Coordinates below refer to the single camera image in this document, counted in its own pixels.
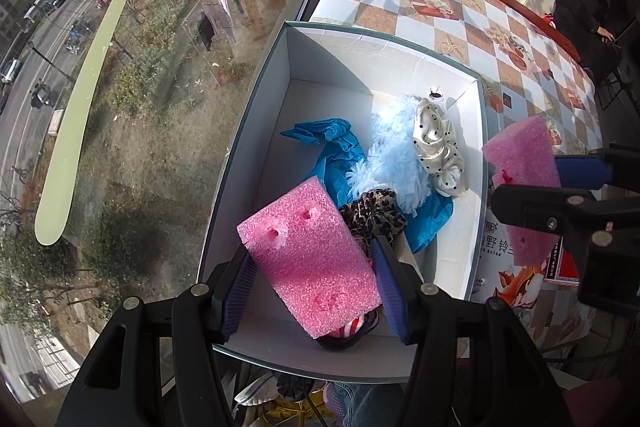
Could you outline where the black chair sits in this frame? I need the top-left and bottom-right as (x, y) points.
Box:
(595, 42), (631, 110)

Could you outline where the pink foam block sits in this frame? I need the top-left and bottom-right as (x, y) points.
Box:
(236, 175), (383, 340)
(481, 114), (563, 267)

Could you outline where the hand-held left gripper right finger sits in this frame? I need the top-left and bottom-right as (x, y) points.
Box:
(370, 236), (586, 427)

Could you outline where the person's jeans leg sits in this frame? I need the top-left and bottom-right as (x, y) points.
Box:
(325, 382), (406, 427)

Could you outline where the red printed box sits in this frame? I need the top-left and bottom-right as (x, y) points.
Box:
(542, 249), (583, 285)

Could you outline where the leopard print scrunchie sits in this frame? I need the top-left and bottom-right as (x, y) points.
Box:
(339, 188), (407, 248)

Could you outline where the white polka dot scrunchie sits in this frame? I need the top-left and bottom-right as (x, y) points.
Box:
(411, 97), (468, 198)

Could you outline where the red white striped scrunchie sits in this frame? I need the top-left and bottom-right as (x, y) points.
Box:
(315, 307), (383, 353)

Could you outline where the grey cardboard box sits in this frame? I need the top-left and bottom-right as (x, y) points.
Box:
(195, 21), (488, 383)

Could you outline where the white sneaker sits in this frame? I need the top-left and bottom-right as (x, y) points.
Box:
(235, 372), (281, 408)

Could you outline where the blue cloth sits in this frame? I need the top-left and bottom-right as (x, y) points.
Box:
(280, 118), (455, 255)

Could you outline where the yellow stool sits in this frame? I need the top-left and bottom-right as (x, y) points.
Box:
(260, 394), (331, 427)

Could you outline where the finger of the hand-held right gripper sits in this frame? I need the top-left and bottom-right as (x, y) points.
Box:
(491, 183), (640, 305)
(552, 146), (640, 190)

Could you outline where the floral printed carton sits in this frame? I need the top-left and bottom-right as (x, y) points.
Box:
(472, 207), (556, 338)

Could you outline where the yellow window decal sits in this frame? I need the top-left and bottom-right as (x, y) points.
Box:
(35, 0), (173, 245)

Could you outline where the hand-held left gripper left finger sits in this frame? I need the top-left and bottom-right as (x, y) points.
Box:
(55, 252), (258, 427)

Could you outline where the light blue fluffy duster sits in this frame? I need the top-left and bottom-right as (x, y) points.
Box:
(345, 94), (433, 220)

